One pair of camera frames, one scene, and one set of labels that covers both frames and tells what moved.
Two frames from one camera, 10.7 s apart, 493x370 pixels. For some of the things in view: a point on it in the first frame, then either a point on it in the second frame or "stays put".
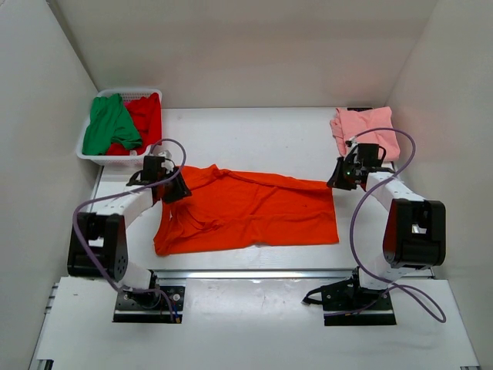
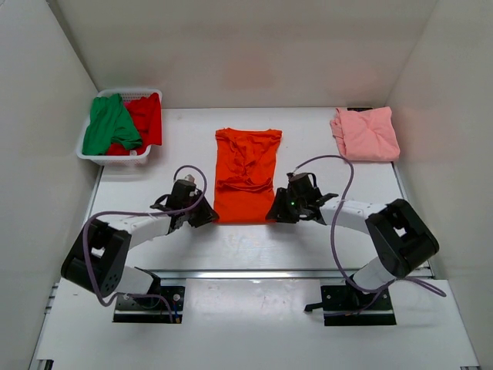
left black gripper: x=181 y=190 -> x=206 y=214
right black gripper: x=336 y=180 -> x=278 y=213
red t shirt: x=145 y=113 stays put
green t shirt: x=111 y=122 stays put
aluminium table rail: x=255 y=274 stays put
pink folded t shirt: x=347 y=124 stays put
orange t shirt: x=229 y=209 -> x=244 y=174
